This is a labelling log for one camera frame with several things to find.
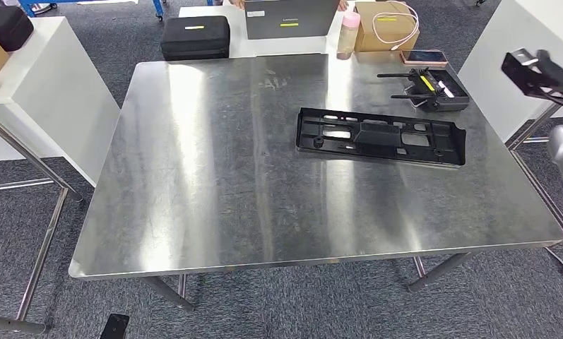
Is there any long black plastic part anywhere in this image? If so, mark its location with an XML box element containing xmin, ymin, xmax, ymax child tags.
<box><xmin>296</xmin><ymin>107</ymin><xmax>468</xmax><ymax>168</ymax></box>

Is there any blue metal shelf rack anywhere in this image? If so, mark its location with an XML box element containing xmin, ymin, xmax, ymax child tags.
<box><xmin>18</xmin><ymin>0</ymin><xmax>214</xmax><ymax>22</ymax></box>

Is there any large steel workbench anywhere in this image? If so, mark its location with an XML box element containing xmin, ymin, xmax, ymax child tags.
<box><xmin>68</xmin><ymin>52</ymin><xmax>563</xmax><ymax>312</ymax></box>

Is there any bottle with pink cap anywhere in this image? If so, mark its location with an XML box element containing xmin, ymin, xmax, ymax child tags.
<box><xmin>336</xmin><ymin>11</ymin><xmax>361</xmax><ymax>60</ymax></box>

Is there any grey laptop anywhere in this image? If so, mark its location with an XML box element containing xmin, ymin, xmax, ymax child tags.
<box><xmin>244</xmin><ymin>0</ymin><xmax>340</xmax><ymax>41</ymax></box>

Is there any black zip case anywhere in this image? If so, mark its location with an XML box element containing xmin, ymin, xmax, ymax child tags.
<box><xmin>160</xmin><ymin>15</ymin><xmax>232</xmax><ymax>61</ymax></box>
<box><xmin>0</xmin><ymin>5</ymin><xmax>35</xmax><ymax>52</ymax></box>

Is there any smartphone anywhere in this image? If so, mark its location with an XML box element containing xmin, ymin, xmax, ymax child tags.
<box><xmin>400</xmin><ymin>49</ymin><xmax>449</xmax><ymax>66</ymax></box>

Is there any black device with antennas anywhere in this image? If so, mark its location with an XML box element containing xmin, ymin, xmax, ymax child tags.
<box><xmin>377</xmin><ymin>67</ymin><xmax>470</xmax><ymax>112</ymax></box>

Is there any steel table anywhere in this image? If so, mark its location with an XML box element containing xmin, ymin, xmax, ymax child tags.
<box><xmin>505</xmin><ymin>102</ymin><xmax>563</xmax><ymax>277</ymax></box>

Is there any pink charging cable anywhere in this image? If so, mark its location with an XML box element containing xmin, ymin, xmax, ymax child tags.
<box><xmin>372</xmin><ymin>11</ymin><xmax>420</xmax><ymax>52</ymax></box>

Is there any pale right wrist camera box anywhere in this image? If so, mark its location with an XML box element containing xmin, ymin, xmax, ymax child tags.
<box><xmin>511</xmin><ymin>48</ymin><xmax>540</xmax><ymax>66</ymax></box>

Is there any steel table frame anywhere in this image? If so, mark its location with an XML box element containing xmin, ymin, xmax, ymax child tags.
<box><xmin>0</xmin><ymin>112</ymin><xmax>83</xmax><ymax>335</ymax></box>

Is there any black left camera bracket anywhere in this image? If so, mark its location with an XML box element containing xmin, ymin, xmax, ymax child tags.
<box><xmin>99</xmin><ymin>313</ymin><xmax>131</xmax><ymax>339</ymax></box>

